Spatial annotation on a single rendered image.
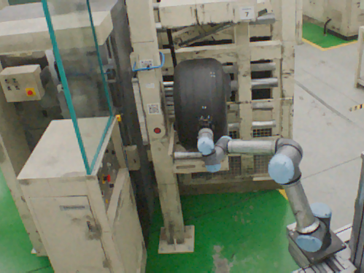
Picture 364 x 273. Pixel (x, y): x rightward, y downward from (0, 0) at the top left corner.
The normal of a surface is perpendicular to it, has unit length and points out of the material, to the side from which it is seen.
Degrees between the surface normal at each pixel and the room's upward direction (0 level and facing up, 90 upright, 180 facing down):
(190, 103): 59
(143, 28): 90
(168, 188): 90
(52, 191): 90
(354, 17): 90
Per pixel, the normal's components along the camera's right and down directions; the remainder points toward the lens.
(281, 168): -0.55, 0.32
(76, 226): -0.02, 0.47
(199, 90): -0.08, -0.28
